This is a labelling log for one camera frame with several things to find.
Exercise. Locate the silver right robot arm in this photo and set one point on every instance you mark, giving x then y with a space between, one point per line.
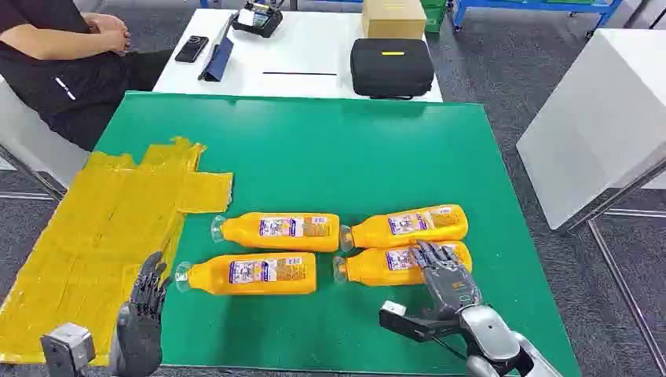
494 338

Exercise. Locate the green mat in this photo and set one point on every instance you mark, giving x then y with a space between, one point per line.
338 156

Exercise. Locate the white side table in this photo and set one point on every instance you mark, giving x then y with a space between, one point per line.
588 119

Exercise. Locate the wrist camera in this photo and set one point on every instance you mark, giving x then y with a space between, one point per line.
408 322
67 346

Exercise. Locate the thin black strip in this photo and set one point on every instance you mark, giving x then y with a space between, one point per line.
299 73

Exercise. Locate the black handheld controller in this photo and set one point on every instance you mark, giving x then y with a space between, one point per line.
257 20

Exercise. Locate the person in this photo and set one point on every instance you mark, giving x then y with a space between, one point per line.
62 88

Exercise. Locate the blue metal rack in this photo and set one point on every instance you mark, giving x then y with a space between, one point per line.
530 6

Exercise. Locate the green crate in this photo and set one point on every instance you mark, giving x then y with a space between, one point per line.
434 15

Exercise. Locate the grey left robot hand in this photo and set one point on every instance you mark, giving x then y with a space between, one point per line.
140 333

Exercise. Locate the cardboard box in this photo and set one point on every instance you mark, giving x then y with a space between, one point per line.
394 18

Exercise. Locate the person's left hand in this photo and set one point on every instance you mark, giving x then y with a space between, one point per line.
106 22

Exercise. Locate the metal table frame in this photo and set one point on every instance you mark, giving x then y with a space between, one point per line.
619 281

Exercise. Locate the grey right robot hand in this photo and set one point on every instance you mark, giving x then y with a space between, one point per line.
450 286

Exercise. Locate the orange drink bottle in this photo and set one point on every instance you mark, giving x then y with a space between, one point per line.
249 273
411 225
281 232
374 268

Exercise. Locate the person's right hand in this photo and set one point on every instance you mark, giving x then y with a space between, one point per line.
115 41

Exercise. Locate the yellow plastic sheet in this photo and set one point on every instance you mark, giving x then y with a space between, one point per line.
104 224

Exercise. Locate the black zip case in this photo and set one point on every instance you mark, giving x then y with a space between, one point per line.
391 70

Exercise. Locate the person's hand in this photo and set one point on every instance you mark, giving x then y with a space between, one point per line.
106 22
115 41

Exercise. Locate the black smartphone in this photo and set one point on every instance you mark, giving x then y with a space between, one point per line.
191 49

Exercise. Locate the white desk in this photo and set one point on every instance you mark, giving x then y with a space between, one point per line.
312 47

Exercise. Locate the white bench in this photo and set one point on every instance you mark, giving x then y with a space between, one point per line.
31 140

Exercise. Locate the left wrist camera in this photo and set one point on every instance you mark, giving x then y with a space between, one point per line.
67 346

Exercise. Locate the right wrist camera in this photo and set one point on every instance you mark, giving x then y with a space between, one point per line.
408 322

